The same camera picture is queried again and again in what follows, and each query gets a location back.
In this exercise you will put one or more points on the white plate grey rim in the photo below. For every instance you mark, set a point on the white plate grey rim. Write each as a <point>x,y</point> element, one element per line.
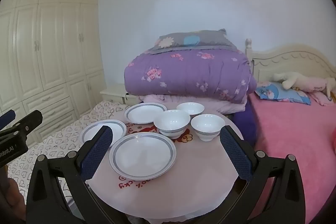
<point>143,155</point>
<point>144,113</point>
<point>92,132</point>

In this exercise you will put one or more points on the white plush toy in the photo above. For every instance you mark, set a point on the white plush toy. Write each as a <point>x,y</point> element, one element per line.
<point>302,81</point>

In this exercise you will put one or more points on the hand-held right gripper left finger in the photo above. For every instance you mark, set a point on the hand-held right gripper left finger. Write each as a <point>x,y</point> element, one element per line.
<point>97,153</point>

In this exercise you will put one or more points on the cream panelled wardrobe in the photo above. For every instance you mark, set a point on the cream panelled wardrobe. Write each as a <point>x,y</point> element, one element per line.
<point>52,56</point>

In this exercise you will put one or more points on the cream nightstand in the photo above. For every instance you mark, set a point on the cream nightstand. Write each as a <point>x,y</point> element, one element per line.
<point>113,91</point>

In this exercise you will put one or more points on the person's left hand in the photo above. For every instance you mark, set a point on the person's left hand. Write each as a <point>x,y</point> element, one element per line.
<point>15,205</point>

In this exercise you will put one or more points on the blue cartoon pillow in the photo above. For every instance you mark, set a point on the blue cartoon pillow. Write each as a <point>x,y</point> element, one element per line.
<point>275,92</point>

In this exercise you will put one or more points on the cream carved headboard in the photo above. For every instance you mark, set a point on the cream carved headboard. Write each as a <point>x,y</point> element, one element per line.
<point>288,61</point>

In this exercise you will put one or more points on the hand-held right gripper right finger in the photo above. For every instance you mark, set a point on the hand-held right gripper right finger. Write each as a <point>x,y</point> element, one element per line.
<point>235,153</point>

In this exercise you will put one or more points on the white bowl grey stripe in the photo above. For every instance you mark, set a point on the white bowl grey stripe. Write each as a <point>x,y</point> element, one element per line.
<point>207,125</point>
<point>190,108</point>
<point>172,121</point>

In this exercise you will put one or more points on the pale pink folded blanket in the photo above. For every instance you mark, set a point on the pale pink folded blanket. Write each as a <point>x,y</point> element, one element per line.
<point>231,107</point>

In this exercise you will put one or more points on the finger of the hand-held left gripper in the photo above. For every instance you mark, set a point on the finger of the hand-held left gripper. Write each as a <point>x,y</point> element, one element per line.
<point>30,121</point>
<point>7,119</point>

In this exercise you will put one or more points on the purple floral quilt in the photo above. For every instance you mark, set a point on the purple floral quilt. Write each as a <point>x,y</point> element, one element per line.
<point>189,74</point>

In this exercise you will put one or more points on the dark purple sheet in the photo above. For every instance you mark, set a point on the dark purple sheet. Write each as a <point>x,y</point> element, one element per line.
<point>244,124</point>

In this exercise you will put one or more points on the round pink printed table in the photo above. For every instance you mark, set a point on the round pink printed table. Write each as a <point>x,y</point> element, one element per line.
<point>199,161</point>

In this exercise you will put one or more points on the grey floral pillow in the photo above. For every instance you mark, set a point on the grey floral pillow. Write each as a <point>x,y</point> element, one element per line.
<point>204,40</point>

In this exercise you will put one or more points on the pink bed blanket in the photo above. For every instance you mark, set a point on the pink bed blanket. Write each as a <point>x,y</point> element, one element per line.
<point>288,134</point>

